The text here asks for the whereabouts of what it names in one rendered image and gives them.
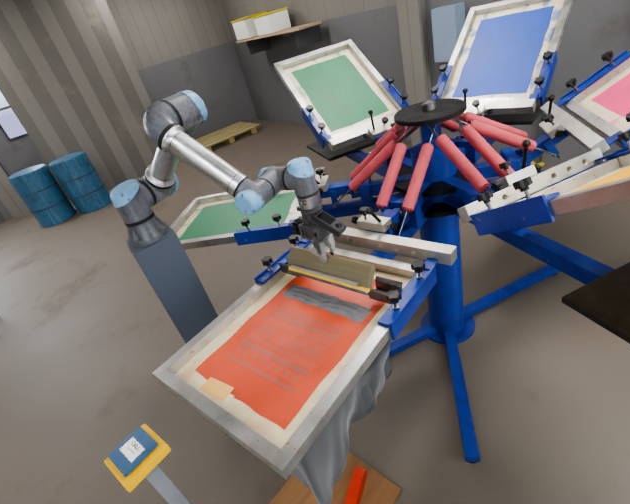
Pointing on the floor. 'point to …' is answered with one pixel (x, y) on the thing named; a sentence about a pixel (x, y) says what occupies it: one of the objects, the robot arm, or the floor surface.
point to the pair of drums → (51, 205)
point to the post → (151, 472)
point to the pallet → (227, 134)
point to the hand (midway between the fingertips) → (329, 256)
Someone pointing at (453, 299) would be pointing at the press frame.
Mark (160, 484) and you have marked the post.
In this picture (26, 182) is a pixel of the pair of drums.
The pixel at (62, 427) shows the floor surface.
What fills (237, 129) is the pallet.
